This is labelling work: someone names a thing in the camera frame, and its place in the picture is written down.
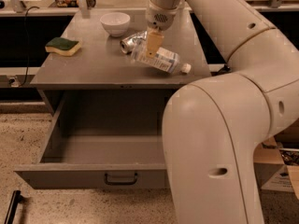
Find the green yellow sponge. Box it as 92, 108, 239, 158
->
45, 37, 81, 56

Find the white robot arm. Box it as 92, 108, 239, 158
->
146, 0, 299, 224

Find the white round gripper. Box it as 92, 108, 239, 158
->
146, 0, 178, 58

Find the white ceramic bowl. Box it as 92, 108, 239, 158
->
100, 12, 131, 37

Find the black bar floor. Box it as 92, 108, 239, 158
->
4, 190, 23, 224

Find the crushed silver can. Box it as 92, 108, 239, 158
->
120, 31, 147, 54

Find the blue label plastic bottle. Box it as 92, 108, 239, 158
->
131, 41, 192, 74

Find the cardboard box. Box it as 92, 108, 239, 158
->
252, 119, 299, 201

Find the grey metal cabinet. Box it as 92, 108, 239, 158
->
30, 8, 213, 117

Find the grey open top drawer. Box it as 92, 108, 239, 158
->
15, 90, 173, 189

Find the black cable left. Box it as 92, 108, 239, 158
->
19, 6, 41, 88

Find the black drawer handle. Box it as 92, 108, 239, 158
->
104, 173, 138, 186

